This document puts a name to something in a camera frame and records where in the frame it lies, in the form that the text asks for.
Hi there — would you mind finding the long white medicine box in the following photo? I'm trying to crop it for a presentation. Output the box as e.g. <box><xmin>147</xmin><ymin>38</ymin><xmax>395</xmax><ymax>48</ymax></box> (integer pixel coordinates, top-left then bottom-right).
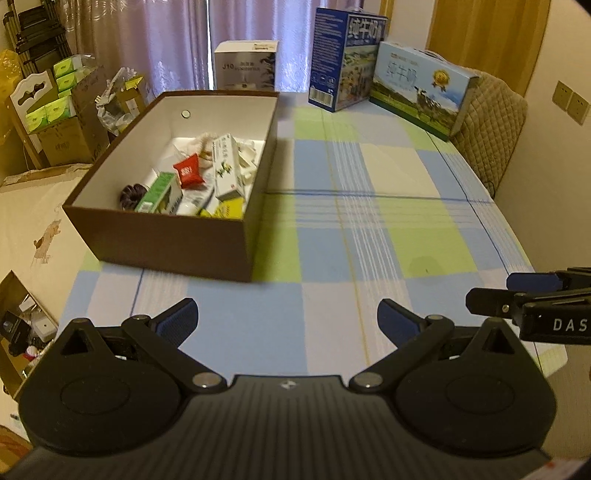
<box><xmin>213</xmin><ymin>133</ymin><xmax>243</xmax><ymax>201</ymax></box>

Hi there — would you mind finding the red snack packet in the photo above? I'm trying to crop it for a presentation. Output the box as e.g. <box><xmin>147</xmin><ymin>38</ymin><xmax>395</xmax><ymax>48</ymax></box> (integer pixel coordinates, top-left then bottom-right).
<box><xmin>173</xmin><ymin>154</ymin><xmax>204</xmax><ymax>189</ymax></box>

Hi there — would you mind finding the quilted beige chair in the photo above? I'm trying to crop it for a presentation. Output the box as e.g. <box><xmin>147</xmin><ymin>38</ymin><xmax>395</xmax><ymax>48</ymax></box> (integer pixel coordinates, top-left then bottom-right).
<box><xmin>452</xmin><ymin>70</ymin><xmax>528</xmax><ymax>198</ymax></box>

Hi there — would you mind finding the double wall socket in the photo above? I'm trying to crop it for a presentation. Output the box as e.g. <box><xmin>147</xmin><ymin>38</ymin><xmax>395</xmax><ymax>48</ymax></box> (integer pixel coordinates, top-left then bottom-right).
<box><xmin>552</xmin><ymin>81</ymin><xmax>590</xmax><ymax>125</ymax></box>

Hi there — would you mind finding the white knitted cloth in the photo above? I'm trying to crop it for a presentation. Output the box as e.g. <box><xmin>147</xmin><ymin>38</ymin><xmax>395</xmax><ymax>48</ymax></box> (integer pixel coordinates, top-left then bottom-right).
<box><xmin>174</xmin><ymin>132</ymin><xmax>218</xmax><ymax>161</ymax></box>

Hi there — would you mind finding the white plastic hair claw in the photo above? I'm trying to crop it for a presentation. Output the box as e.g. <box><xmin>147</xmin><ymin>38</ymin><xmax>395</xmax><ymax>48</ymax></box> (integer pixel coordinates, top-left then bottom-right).
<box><xmin>236</xmin><ymin>141</ymin><xmax>257</xmax><ymax>184</ymax></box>

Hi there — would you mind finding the blue milk carton box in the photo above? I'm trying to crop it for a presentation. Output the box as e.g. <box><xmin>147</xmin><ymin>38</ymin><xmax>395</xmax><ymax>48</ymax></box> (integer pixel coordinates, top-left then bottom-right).
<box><xmin>308</xmin><ymin>8</ymin><xmax>388</xmax><ymax>112</ymax></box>

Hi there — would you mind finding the yellow plastic bag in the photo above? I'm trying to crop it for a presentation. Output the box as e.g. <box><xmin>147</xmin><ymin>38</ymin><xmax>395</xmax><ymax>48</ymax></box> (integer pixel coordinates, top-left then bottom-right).
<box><xmin>0</xmin><ymin>49</ymin><xmax>23</xmax><ymax>145</ymax></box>

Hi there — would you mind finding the white appliance box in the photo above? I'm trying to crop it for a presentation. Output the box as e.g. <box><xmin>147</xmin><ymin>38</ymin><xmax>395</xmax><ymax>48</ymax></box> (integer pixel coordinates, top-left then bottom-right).
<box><xmin>214</xmin><ymin>40</ymin><xmax>280</xmax><ymax>91</ymax></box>

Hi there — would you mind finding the tissue pack cardboard box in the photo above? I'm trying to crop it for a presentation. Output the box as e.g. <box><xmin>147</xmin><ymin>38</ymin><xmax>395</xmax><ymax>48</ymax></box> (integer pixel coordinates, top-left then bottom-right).
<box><xmin>7</xmin><ymin>54</ymin><xmax>109</xmax><ymax>168</ymax></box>

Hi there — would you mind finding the dark brown velvet scrunchie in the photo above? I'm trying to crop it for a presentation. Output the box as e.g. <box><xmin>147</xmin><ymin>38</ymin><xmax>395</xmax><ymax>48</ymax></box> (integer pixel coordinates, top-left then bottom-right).
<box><xmin>118</xmin><ymin>183</ymin><xmax>147</xmax><ymax>211</ymax></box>

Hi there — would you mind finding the green cow milk box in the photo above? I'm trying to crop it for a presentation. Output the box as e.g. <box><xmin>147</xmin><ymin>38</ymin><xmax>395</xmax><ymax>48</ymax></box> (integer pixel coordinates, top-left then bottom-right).
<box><xmin>370</xmin><ymin>41</ymin><xmax>480</xmax><ymax>141</ymax></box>

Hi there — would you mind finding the brown cardboard storage box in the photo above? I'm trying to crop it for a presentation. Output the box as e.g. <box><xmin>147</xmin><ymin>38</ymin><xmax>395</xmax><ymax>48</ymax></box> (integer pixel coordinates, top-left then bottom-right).
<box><xmin>63</xmin><ymin>90</ymin><xmax>280</xmax><ymax>282</ymax></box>

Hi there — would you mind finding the white cream tube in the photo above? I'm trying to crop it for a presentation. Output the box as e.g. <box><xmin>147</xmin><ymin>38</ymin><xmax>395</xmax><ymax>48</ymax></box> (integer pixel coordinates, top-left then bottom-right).
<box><xmin>175</xmin><ymin>188</ymin><xmax>213</xmax><ymax>216</ymax></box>

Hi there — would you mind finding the black folding rack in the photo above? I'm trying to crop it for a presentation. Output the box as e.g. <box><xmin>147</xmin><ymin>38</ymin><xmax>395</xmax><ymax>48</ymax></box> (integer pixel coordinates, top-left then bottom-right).
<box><xmin>2</xmin><ymin>0</ymin><xmax>72</xmax><ymax>77</ymax></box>

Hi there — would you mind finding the checkered bed sheet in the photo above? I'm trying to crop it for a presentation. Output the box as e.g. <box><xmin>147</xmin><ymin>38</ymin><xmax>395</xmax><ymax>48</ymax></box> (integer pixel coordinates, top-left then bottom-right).
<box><xmin>57</xmin><ymin>89</ymin><xmax>569</xmax><ymax>393</ymax></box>

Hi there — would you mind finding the purple curtain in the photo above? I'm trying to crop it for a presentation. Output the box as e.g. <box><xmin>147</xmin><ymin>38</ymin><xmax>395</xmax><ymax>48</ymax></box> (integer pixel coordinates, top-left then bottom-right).
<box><xmin>59</xmin><ymin>0</ymin><xmax>385</xmax><ymax>93</ymax></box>

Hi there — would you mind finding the yellow green medicine box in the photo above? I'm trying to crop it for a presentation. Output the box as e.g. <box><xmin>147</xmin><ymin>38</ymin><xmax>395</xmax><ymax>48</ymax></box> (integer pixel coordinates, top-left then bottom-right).
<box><xmin>199</xmin><ymin>197</ymin><xmax>245</xmax><ymax>220</ymax></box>

